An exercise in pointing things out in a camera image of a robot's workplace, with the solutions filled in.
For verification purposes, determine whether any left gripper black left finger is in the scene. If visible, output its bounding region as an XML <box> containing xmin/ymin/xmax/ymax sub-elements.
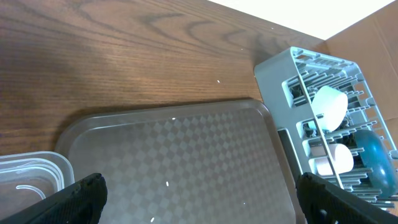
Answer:
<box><xmin>1</xmin><ymin>173</ymin><xmax>108</xmax><ymax>224</ymax></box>

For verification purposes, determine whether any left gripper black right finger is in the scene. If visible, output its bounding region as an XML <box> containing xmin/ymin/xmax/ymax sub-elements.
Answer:
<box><xmin>296</xmin><ymin>172</ymin><xmax>397</xmax><ymax>224</ymax></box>

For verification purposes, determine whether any pink plastic cup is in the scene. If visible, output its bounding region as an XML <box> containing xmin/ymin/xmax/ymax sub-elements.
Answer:
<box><xmin>315</xmin><ymin>144</ymin><xmax>354</xmax><ymax>175</ymax></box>

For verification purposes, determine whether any dark blue plate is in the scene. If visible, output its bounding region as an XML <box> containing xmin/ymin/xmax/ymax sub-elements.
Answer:
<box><xmin>354</xmin><ymin>129</ymin><xmax>397</xmax><ymax>197</ymax></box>

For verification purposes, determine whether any light blue bowl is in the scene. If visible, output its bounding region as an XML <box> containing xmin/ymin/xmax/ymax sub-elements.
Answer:
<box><xmin>311</xmin><ymin>86</ymin><xmax>348</xmax><ymax>132</ymax></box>

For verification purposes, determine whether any clear plastic waste bin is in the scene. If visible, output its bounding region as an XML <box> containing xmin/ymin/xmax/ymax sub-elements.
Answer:
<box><xmin>1</xmin><ymin>151</ymin><xmax>75</xmax><ymax>220</ymax></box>

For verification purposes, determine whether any grey plastic dishwasher rack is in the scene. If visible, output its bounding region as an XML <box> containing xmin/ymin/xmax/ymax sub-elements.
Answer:
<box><xmin>254</xmin><ymin>47</ymin><xmax>397</xmax><ymax>210</ymax></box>

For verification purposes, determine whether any brown plastic serving tray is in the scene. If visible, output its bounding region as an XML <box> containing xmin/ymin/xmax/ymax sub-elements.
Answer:
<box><xmin>55</xmin><ymin>100</ymin><xmax>305</xmax><ymax>223</ymax></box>

